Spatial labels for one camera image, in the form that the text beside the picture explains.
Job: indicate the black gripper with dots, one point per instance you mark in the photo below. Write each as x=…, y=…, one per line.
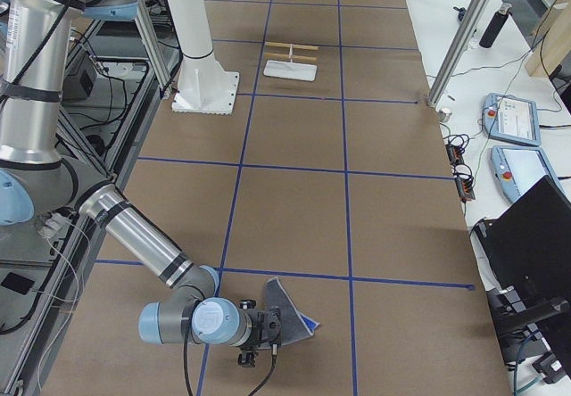
x=255, y=324

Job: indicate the grey blue towel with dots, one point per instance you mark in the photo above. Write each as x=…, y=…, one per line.
x=295, y=325

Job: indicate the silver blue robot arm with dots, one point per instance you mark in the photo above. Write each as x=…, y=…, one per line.
x=36, y=179

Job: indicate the white wooden towel rack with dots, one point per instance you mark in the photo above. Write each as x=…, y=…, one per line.
x=282, y=62

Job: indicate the black laptop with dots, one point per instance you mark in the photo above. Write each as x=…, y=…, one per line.
x=528, y=248

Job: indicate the small metal cylinder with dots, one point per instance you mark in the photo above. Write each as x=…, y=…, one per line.
x=444, y=114

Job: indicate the lower blue teach pendant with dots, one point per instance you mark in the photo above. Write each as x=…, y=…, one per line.
x=518, y=168

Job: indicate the blue teach pendant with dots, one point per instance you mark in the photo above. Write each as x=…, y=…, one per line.
x=518, y=168
x=511, y=119

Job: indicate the upper blue teach pendant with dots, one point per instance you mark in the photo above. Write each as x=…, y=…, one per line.
x=511, y=119

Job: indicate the black water bottle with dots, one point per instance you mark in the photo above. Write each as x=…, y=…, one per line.
x=495, y=26

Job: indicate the white pedestal column base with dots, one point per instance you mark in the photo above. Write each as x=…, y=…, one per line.
x=203, y=84

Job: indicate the aluminium frame post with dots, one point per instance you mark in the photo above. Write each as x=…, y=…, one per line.
x=451, y=60

